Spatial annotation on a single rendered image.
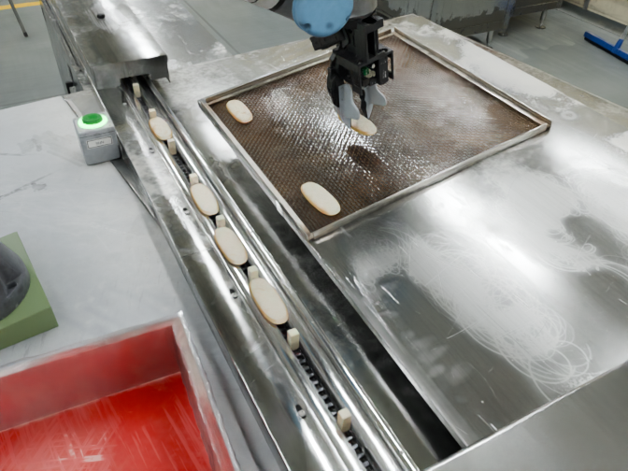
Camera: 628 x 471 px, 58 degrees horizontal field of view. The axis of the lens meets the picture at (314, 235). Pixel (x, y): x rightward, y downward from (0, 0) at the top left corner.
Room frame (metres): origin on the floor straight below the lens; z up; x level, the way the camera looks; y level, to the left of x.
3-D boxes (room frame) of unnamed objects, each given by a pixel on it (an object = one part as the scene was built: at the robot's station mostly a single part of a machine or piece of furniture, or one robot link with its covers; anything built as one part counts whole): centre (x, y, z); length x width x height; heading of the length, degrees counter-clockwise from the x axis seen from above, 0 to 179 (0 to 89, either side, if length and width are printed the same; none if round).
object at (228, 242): (0.69, 0.14, 0.86); 0.10 x 0.04 x 0.01; 29
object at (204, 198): (0.82, 0.20, 0.86); 0.10 x 0.04 x 0.01; 27
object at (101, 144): (1.01, 0.45, 0.84); 0.08 x 0.08 x 0.11; 29
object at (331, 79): (0.91, -0.04, 1.05); 0.05 x 0.02 x 0.09; 126
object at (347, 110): (0.89, -0.05, 1.00); 0.06 x 0.03 x 0.09; 36
